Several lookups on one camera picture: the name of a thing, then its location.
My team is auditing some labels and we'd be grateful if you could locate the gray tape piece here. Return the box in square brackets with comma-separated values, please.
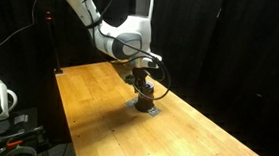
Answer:
[124, 96, 139, 109]

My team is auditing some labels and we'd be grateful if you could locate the black box with gray tape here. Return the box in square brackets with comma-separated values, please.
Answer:
[5, 105, 46, 142]

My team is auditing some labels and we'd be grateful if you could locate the small grey base plate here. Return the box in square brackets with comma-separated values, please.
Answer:
[146, 106, 162, 119]

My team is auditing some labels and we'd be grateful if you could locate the white cable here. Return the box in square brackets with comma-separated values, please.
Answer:
[0, 0, 38, 64]

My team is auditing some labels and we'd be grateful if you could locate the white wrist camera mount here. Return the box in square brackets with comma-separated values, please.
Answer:
[126, 51, 163, 72]

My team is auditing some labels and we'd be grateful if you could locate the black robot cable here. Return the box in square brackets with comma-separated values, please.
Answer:
[53, 0, 179, 102]

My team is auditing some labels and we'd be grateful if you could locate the white vertical pole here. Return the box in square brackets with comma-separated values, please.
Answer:
[146, 0, 156, 19]

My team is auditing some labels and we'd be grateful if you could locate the clear round container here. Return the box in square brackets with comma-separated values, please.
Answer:
[3, 144, 39, 156]

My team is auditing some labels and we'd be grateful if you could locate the black tripod pole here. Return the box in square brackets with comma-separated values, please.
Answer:
[40, 9, 68, 76]

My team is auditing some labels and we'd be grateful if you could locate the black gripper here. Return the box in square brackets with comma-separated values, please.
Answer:
[123, 66, 152, 96]

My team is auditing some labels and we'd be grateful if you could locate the orange handled tool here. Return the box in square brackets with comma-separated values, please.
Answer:
[6, 138, 24, 149]

